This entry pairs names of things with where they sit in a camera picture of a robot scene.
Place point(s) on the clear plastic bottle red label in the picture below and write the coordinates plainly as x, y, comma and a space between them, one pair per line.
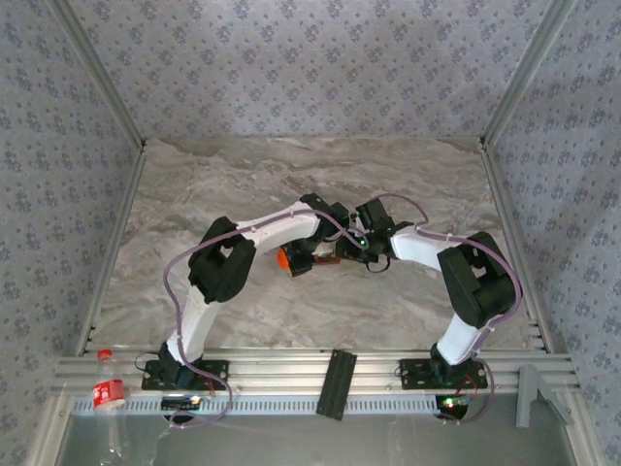
109, 394

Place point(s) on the grey corner bracket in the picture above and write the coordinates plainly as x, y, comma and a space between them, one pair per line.
526, 393

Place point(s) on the aluminium frame post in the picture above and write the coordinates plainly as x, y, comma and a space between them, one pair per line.
97, 73
529, 73

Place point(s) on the aluminium rail beam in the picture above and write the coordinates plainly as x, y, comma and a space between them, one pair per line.
271, 369

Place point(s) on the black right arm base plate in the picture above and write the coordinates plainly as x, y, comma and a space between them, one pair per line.
412, 374

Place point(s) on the small circuit board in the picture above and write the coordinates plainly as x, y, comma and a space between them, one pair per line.
453, 404
182, 402

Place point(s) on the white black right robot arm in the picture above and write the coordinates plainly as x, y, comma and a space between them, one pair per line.
417, 245

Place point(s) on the orange pill bottle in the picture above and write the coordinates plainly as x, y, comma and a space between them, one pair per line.
282, 258

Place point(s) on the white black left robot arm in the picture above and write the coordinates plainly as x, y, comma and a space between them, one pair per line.
276, 228

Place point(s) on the brown pill box Thur. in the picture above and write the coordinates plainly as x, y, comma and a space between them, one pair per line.
334, 261

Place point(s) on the black rail bracket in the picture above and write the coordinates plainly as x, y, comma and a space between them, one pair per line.
337, 383

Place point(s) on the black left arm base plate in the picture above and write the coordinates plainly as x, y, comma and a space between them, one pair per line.
213, 374

